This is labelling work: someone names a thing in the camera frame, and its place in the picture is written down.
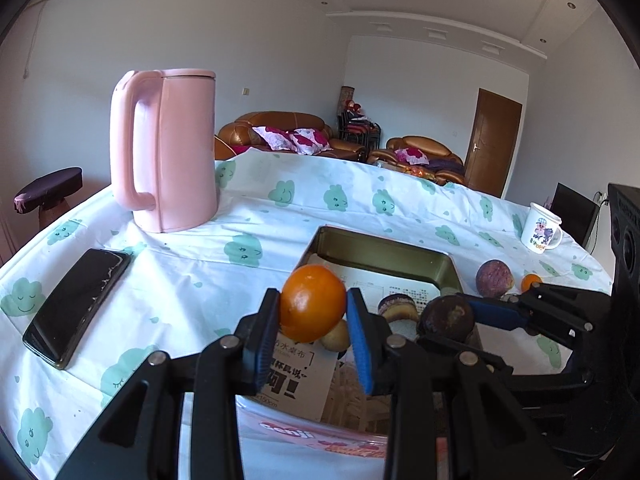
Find short brown leather sofa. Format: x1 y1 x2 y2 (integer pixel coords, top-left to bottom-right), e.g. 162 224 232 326
367 135 466 187

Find white cartoon mug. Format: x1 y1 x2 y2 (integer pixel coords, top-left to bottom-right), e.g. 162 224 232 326
520 202 564 251

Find purple cushioned stool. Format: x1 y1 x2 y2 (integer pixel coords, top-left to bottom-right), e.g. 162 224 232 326
13 167 84 233

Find small tan fruit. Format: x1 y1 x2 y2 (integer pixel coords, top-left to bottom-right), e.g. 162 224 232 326
321 319 351 352

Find black smartphone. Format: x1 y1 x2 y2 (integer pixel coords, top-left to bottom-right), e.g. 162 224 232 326
22 248 132 371

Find white printed carton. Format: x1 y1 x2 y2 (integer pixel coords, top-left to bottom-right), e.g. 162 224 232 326
252 330 339 422

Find golden metal tin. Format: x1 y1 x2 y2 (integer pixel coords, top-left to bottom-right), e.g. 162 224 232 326
295 226 485 353

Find white cloud print tablecloth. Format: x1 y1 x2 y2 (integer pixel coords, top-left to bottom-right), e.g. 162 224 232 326
0 152 616 480

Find purple passion fruit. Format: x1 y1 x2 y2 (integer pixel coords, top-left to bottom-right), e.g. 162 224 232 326
475 259 514 297

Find dark passion fruit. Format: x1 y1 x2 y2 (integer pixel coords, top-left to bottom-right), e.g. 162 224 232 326
417 296 475 343

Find pink electric kettle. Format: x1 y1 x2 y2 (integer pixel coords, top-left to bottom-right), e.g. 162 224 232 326
110 68 219 234

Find stacked dark chairs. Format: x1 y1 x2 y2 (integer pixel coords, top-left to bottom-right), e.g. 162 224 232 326
337 109 384 151

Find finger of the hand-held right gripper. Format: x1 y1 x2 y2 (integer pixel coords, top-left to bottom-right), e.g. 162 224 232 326
469 282 612 352
480 347 596 408

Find pink printed package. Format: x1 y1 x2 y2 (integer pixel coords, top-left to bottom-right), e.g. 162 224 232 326
235 395 391 462

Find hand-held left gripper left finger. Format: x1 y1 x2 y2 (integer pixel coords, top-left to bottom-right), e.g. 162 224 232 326
55 287 282 480

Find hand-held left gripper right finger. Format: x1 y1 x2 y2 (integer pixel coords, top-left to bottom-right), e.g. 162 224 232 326
346 287 566 480

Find brown wooden door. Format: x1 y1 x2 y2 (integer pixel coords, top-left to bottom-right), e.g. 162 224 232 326
464 88 523 198

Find long brown leather sofa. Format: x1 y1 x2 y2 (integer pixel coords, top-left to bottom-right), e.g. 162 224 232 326
215 111 369 162

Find purple and tan fruit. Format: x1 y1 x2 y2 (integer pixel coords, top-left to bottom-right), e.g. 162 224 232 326
377 294 419 322

